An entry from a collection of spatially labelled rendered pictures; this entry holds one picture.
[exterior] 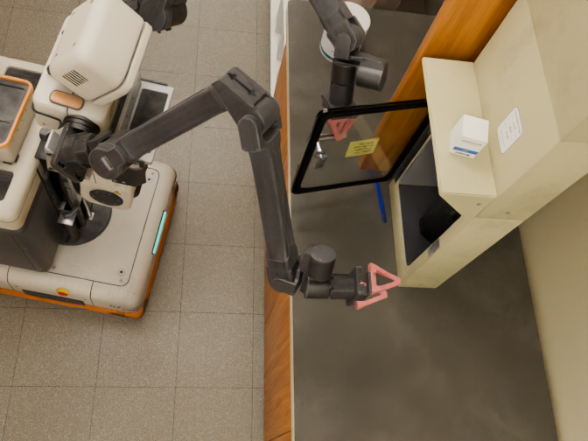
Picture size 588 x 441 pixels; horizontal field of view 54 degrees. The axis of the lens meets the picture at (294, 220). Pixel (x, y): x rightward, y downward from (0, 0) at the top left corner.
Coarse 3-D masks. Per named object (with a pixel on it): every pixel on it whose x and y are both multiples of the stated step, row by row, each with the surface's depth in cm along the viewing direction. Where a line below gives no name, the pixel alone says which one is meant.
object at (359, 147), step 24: (336, 120) 130; (360, 120) 133; (384, 120) 135; (408, 120) 138; (336, 144) 141; (360, 144) 144; (384, 144) 147; (312, 168) 150; (336, 168) 153; (360, 168) 157; (384, 168) 160
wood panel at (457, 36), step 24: (456, 0) 114; (480, 0) 114; (504, 0) 114; (432, 24) 123; (456, 24) 120; (480, 24) 120; (432, 48) 127; (456, 48) 127; (480, 48) 127; (408, 72) 137; (408, 96) 142
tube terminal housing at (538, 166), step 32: (512, 32) 108; (480, 64) 120; (512, 64) 108; (480, 96) 119; (512, 96) 107; (544, 96) 97; (544, 128) 96; (512, 160) 106; (544, 160) 97; (576, 160) 98; (512, 192) 108; (544, 192) 109; (480, 224) 122; (512, 224) 122; (448, 256) 140
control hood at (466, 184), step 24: (432, 72) 120; (456, 72) 121; (432, 96) 117; (456, 96) 118; (432, 120) 115; (456, 120) 116; (432, 144) 114; (456, 168) 111; (480, 168) 112; (456, 192) 109; (480, 192) 110
